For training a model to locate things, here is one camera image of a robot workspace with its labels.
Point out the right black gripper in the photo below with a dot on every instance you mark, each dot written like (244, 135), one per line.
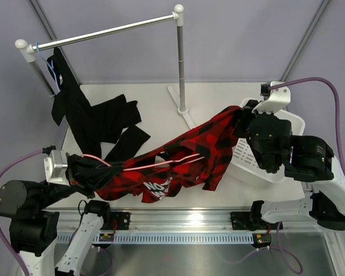
(245, 115)

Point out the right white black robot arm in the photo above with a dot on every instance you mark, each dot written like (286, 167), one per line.
(306, 159)

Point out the slotted cable duct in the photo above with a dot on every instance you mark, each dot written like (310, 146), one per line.
(174, 238)

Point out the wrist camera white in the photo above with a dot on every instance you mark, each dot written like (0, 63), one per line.
(56, 166)
(279, 97)

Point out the aluminium mounting rail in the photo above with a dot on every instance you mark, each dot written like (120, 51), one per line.
(177, 220)

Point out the silver white clothes rack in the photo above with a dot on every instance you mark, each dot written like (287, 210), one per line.
(177, 103)

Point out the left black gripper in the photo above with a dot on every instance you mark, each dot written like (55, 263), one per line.
(84, 173)

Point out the red black plaid shirt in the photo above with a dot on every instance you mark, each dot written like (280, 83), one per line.
(213, 140)

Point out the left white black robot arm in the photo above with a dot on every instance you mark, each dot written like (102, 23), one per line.
(29, 231)

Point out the pink clothes hanger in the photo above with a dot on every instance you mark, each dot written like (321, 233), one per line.
(186, 160)

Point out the white plastic basket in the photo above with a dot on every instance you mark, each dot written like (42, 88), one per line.
(243, 165)

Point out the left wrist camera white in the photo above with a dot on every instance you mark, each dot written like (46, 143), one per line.
(56, 166)

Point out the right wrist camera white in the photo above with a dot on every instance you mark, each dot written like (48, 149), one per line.
(279, 97)

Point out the blue clothes hanger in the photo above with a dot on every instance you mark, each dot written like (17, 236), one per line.
(51, 68)

